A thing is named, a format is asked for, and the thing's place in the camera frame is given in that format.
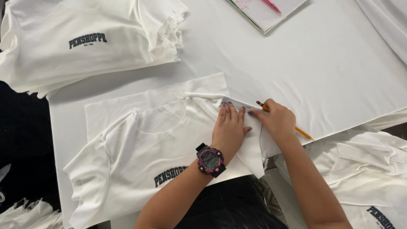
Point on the person's right hand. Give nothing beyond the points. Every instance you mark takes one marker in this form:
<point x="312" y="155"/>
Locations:
<point x="279" y="122"/>

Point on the person's left hand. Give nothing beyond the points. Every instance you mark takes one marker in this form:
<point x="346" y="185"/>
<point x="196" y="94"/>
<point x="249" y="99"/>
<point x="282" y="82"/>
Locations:
<point x="229" y="130"/>

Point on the orange pencil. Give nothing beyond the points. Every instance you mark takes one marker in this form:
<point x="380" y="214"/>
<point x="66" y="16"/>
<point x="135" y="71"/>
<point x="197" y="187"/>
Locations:
<point x="304" y="133"/>

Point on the clear plastic ruler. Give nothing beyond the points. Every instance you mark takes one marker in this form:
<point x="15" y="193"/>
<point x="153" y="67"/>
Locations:
<point x="236" y="102"/>

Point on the white printed t-shirt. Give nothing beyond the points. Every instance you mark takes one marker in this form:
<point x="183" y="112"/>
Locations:
<point x="133" y="152"/>

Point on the black and pink wristwatch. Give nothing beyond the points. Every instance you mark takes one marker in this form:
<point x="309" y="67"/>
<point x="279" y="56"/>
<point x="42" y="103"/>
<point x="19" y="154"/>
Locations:
<point x="210" y="160"/>

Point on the white table cover cloth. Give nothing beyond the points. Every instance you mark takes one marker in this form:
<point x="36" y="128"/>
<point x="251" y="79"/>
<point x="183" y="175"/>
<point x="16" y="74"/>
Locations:
<point x="286" y="63"/>

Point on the white flat pattern sheet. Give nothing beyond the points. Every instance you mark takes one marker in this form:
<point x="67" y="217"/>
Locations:
<point x="190" y="84"/>

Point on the person's black clothing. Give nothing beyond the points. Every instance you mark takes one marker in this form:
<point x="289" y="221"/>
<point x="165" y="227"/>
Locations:
<point x="229" y="206"/>

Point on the heap of white t-shirts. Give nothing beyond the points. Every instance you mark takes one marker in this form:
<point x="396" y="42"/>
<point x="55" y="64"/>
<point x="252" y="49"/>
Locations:
<point x="359" y="168"/>

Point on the lined notebook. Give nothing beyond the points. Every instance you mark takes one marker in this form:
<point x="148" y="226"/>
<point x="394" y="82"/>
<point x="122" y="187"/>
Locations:
<point x="267" y="16"/>

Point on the pink pen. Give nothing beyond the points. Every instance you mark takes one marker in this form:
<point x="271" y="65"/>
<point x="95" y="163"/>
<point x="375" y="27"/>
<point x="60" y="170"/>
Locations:
<point x="272" y="6"/>

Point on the white fabric piece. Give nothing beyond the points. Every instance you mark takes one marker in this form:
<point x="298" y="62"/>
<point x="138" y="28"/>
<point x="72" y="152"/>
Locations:
<point x="388" y="22"/>

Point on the stack of white printed t-shirts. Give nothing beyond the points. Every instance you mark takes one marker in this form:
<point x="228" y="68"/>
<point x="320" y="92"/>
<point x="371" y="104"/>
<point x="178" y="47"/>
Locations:
<point x="79" y="41"/>

